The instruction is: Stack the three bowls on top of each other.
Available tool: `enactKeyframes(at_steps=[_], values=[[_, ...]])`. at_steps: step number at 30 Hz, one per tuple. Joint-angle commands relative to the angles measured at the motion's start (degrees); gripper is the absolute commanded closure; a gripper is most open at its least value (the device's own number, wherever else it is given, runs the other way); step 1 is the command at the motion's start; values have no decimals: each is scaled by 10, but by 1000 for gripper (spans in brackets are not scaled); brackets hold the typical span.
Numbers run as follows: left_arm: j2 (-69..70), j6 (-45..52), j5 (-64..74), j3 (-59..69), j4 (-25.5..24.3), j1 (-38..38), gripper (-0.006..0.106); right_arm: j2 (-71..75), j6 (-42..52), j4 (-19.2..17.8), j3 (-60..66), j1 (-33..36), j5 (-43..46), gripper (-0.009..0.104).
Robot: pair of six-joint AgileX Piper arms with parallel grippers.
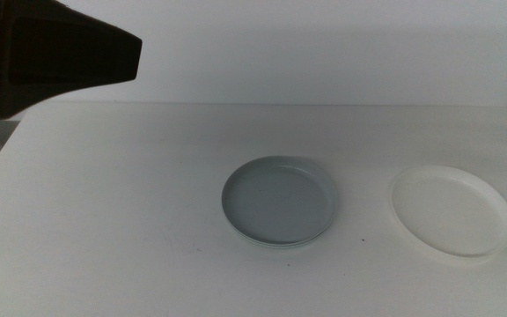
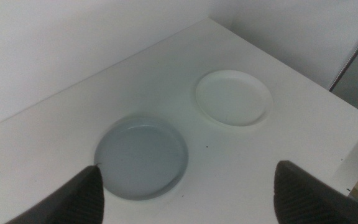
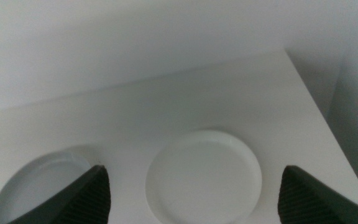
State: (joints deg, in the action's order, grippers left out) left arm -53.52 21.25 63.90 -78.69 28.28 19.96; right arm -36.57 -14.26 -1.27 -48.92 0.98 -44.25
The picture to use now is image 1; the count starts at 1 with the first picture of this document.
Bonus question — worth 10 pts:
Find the grey shallow bowl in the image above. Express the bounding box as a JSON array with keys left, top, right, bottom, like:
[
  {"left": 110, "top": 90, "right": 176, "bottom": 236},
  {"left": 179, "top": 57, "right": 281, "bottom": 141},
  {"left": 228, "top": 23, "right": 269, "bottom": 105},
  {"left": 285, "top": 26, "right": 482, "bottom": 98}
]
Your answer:
[{"left": 221, "top": 155, "right": 340, "bottom": 246}]

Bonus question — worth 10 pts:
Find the pale green shallow bowl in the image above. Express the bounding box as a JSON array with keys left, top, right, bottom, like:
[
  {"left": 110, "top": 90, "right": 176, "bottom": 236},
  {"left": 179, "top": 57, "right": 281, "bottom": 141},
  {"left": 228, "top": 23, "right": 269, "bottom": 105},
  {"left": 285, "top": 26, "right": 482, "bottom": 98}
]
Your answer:
[{"left": 226, "top": 219, "right": 330, "bottom": 249}]

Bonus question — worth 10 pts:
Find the white shallow bowl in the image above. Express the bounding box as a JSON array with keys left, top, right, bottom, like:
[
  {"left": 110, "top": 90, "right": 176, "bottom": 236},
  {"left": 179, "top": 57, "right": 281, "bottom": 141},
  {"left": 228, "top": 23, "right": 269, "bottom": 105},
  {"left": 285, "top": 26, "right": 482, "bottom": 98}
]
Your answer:
[{"left": 389, "top": 165, "right": 507, "bottom": 259}]

